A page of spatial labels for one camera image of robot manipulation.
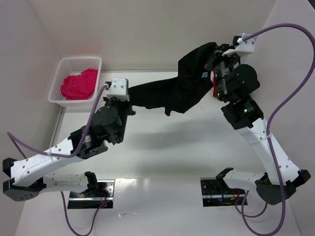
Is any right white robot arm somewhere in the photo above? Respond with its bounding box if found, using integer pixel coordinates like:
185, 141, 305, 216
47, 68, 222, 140
205, 44, 311, 205

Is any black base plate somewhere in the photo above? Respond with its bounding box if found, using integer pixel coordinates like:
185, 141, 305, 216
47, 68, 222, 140
67, 180, 115, 209
200, 178, 245, 207

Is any white plastic basket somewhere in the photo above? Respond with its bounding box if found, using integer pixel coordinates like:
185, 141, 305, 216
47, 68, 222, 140
48, 57, 102, 107

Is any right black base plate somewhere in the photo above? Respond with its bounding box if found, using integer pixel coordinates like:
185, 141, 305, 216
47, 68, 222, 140
200, 178, 245, 207

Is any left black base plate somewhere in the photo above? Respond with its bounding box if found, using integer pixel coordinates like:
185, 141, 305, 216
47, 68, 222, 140
67, 180, 115, 209

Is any folded red t shirt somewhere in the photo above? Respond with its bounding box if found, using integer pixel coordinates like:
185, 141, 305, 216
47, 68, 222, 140
212, 77, 218, 98

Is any magenta t shirt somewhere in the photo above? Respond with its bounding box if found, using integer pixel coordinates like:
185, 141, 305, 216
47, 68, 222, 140
61, 68, 98, 100

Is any black t shirt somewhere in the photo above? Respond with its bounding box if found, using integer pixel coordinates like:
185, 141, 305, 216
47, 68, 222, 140
128, 42, 217, 116

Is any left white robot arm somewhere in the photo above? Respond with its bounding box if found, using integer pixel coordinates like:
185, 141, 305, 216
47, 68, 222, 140
2, 98, 135, 202

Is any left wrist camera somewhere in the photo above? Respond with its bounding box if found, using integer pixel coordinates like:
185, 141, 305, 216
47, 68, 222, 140
105, 78, 130, 101

